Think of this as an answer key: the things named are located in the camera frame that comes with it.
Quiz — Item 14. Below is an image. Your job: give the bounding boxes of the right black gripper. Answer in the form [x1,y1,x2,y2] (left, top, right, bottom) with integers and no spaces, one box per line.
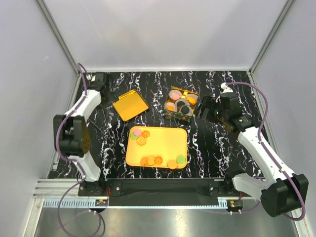
[194,95,228,125]

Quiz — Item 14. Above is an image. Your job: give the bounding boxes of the orange fish cookie top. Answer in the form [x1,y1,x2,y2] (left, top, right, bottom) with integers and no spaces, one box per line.
[186,97,196,105]

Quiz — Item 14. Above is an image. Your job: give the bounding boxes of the black sandwich cookie bottom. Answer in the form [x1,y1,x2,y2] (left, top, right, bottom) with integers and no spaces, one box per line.
[181,106,190,114]

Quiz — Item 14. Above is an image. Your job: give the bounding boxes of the black sandwich cookie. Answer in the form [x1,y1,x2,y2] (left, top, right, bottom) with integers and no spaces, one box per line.
[181,106,190,114]
[176,99,188,108]

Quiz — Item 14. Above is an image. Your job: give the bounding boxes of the gold tin lid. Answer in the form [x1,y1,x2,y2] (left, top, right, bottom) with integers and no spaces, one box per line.
[113,89,149,122]

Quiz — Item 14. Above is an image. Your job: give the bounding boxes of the green gold cookie tin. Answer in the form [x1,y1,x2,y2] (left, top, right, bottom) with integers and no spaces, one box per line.
[163,86,199,125]

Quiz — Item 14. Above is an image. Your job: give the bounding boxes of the pink sandwich cookie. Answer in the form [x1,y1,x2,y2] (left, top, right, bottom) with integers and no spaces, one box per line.
[171,93,181,100]
[133,129,142,136]

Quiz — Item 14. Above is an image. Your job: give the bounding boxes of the metal serving tongs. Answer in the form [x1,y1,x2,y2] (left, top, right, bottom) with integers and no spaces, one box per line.
[87,103,121,147]

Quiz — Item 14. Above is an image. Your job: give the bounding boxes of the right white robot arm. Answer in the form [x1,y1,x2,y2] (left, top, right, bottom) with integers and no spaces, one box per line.
[196,83,309,221]

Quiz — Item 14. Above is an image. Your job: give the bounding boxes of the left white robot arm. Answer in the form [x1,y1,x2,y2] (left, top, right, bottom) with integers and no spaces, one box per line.
[53,72,117,196]

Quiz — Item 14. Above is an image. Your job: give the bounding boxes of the white paper cup back right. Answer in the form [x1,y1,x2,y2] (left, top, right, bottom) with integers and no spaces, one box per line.
[185,94,198,103]

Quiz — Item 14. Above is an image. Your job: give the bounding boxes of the white paper cup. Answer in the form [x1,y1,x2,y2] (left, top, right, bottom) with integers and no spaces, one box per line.
[164,102,177,112]
[169,89,182,101]
[185,94,198,103]
[179,105,193,116]
[175,98,190,109]

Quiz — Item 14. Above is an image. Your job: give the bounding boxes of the white paper cup front right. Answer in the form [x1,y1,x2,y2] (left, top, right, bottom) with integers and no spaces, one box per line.
[179,105,193,116]

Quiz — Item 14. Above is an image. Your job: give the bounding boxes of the white paper cup centre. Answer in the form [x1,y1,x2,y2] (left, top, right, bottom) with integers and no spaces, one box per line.
[175,98,190,109]

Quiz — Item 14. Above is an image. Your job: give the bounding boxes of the white paper cup back left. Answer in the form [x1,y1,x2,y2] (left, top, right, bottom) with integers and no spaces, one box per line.
[169,89,182,101]

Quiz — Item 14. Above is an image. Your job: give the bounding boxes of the white paper cup front left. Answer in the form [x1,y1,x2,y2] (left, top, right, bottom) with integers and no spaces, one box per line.
[164,102,177,112]

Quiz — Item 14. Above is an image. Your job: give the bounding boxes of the green sandwich cookie bottom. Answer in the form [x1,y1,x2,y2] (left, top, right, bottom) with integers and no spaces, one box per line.
[176,156,186,164]

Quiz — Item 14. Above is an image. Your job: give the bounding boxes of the green sandwich cookie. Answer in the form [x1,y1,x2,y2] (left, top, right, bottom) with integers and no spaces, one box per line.
[176,156,186,164]
[130,133,139,140]

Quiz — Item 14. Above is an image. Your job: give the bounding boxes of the green sandwich cookie top left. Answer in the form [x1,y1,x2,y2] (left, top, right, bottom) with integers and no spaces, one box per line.
[130,133,139,140]

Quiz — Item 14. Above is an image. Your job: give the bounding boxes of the orange swirl cookie top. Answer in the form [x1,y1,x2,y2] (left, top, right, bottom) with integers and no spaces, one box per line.
[142,130,150,138]

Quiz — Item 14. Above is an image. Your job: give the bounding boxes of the orange swirl cookie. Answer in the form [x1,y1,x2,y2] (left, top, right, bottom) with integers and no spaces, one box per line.
[142,130,150,138]
[154,157,163,165]

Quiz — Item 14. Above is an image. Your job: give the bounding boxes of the round tan biscuit bottom right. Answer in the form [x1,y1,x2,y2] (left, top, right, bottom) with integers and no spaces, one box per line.
[167,160,177,170]

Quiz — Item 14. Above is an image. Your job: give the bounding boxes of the round tan biscuit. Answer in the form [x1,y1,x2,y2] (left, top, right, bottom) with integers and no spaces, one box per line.
[136,136,146,146]
[167,160,177,170]
[147,156,155,166]

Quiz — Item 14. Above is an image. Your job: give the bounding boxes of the round tan biscuit top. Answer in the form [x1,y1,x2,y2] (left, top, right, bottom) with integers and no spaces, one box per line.
[136,136,146,146]

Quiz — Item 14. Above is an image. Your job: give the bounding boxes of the orange swirl cookie bottom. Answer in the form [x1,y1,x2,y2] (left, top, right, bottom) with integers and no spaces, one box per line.
[154,157,163,165]

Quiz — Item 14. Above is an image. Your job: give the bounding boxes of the yellow serving tray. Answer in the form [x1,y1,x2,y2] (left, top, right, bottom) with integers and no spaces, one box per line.
[125,126,188,169]

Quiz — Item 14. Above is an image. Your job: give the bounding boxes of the orange shell cookie bottom left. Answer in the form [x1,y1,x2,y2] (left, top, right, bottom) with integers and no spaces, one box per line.
[140,157,148,166]

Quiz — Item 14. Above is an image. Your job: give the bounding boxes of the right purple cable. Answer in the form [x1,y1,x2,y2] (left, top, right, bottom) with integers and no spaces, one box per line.
[197,81,307,220]

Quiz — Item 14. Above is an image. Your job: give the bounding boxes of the purple cable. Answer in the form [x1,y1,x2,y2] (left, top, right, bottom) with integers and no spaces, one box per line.
[197,81,307,220]
[55,63,106,237]

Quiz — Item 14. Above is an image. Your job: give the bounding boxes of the left aluminium frame post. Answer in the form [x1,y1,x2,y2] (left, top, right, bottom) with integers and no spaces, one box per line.
[35,0,79,76]

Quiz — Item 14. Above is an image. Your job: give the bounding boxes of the aluminium frame post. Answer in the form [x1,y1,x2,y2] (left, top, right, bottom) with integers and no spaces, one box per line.
[35,0,79,76]
[249,0,296,74]

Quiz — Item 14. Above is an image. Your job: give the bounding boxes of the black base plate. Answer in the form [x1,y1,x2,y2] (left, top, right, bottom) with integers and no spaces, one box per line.
[78,178,248,204]

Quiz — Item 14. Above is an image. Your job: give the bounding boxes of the right aluminium frame post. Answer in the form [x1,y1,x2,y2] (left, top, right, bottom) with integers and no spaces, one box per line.
[249,0,296,74]

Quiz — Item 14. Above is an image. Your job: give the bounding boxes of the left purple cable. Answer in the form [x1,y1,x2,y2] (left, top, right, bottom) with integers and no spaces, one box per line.
[55,63,106,237]

